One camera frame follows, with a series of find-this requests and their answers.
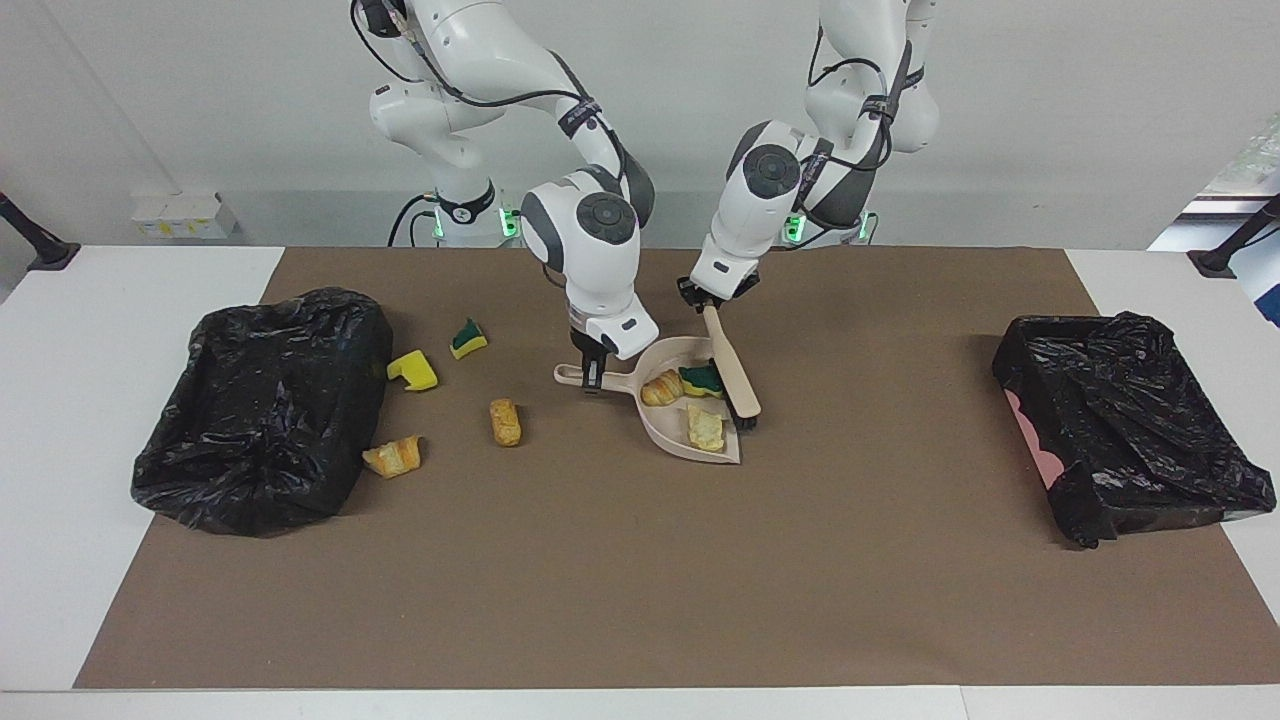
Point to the golden croissant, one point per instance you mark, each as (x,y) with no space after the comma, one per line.
(662,388)

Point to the brown bread roll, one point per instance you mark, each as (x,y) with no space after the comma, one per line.
(505,422)

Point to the black stand foot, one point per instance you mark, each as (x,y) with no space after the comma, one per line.
(45,250)
(1225,258)

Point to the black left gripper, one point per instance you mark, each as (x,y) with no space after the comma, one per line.
(705,298)

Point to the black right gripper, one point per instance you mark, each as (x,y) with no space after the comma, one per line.
(590,358)

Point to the brown table mat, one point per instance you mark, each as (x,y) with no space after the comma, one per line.
(600,620)

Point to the small green yellow sponge piece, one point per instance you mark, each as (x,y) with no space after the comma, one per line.
(466,342)

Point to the pale flaky bread piece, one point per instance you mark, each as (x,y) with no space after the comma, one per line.
(706,428)

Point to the beige plastic dustpan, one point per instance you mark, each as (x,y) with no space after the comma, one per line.
(665,425)

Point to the yellow notched sponge piece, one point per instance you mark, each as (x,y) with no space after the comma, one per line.
(420,372)

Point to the black bag lined pink bin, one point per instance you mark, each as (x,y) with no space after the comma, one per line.
(1130,420)

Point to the orange striped croissant piece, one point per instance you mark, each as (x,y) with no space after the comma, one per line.
(392,457)

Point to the beige hand brush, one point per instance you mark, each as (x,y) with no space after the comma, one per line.
(735,375)

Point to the large green yellow sponge piece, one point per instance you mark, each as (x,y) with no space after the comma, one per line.
(700,381)

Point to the white wall socket box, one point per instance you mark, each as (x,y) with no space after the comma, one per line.
(185,215)

